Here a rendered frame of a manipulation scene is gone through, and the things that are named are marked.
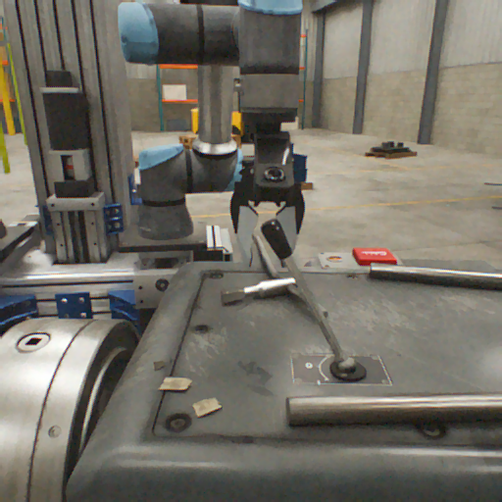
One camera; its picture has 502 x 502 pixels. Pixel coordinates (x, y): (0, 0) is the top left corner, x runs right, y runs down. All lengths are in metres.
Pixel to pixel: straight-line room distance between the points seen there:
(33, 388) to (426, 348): 0.42
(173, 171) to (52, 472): 0.79
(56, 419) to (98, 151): 0.94
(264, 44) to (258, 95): 0.06
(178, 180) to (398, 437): 0.88
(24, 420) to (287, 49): 0.50
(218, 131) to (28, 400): 0.77
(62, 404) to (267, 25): 0.47
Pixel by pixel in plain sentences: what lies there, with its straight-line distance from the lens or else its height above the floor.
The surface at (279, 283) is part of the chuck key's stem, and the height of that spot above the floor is 1.27.
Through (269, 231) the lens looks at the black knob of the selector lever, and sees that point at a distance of 0.41.
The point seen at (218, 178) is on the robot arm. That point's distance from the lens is 1.14.
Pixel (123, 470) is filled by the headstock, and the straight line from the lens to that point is 0.38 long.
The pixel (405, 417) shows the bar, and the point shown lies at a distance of 0.39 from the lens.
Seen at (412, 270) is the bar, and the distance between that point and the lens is 0.67.
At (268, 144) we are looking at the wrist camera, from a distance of 0.56.
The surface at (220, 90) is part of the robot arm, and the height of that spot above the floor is 1.52.
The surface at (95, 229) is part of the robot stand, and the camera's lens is 1.29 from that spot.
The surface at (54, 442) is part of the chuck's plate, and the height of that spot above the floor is 1.18.
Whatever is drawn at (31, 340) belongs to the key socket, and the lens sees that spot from 0.60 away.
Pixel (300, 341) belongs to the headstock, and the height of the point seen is 1.26.
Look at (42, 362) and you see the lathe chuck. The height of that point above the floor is 1.23.
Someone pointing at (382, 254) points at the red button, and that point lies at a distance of 0.75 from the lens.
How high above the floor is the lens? 1.51
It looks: 20 degrees down
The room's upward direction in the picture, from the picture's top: straight up
